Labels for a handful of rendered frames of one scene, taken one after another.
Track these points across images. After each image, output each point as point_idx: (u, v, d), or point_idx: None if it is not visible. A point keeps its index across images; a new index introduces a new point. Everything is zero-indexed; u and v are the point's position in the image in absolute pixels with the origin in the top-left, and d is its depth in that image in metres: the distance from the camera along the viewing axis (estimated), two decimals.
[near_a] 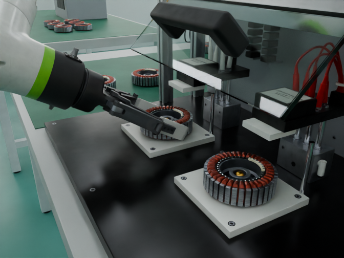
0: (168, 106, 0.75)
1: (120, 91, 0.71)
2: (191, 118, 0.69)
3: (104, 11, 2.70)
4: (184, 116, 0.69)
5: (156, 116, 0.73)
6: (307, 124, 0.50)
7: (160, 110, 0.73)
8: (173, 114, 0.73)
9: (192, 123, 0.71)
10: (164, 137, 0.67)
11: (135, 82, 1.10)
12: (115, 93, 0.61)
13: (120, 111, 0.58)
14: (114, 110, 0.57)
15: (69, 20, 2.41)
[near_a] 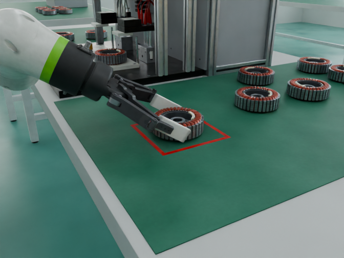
0: (185, 108, 0.75)
1: (139, 85, 0.75)
2: (198, 123, 0.68)
3: (85, 1, 3.33)
4: (192, 120, 0.68)
5: (171, 116, 0.74)
6: (137, 30, 1.13)
7: (176, 111, 0.74)
8: (188, 117, 0.73)
9: (201, 128, 0.70)
10: (167, 137, 0.68)
11: (87, 36, 1.73)
12: (122, 86, 0.65)
13: (116, 104, 0.61)
14: (110, 101, 0.61)
15: (55, 6, 3.04)
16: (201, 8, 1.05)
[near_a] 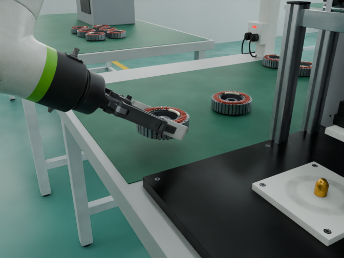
0: None
1: None
2: None
3: (132, 16, 2.51)
4: None
5: None
6: None
7: None
8: None
9: None
10: None
11: (219, 109, 0.91)
12: (116, 94, 0.60)
13: (124, 112, 0.57)
14: (119, 110, 0.56)
15: (98, 25, 2.22)
16: None
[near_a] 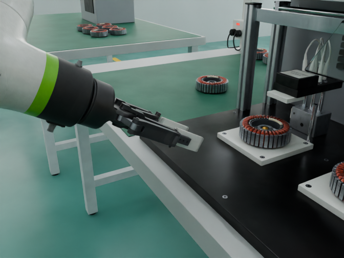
0: None
1: (154, 138, 0.55)
2: None
3: (132, 15, 2.74)
4: None
5: None
6: None
7: None
8: None
9: None
10: None
11: (201, 89, 1.13)
12: None
13: None
14: None
15: (100, 24, 2.44)
16: None
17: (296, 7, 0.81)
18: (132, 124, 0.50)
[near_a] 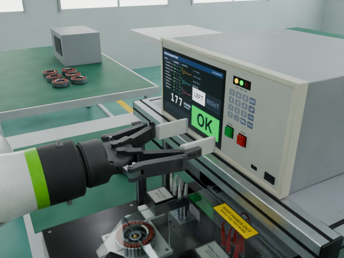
0: None
1: (162, 170, 0.54)
2: None
3: (99, 56, 2.91)
4: None
5: None
6: None
7: None
8: None
9: None
10: None
11: None
12: None
13: (109, 138, 0.62)
14: (103, 139, 0.61)
15: (66, 69, 2.62)
16: None
17: None
18: (128, 173, 0.51)
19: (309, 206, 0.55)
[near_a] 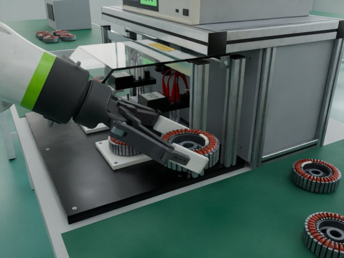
0: None
1: (144, 150, 0.52)
2: None
3: (89, 22, 3.11)
4: None
5: None
6: (163, 111, 0.91)
7: None
8: None
9: None
10: None
11: None
12: None
13: (116, 101, 0.62)
14: (111, 98, 0.61)
15: (57, 30, 2.81)
16: (246, 90, 0.83)
17: (131, 29, 1.18)
18: (112, 126, 0.49)
19: (212, 26, 0.75)
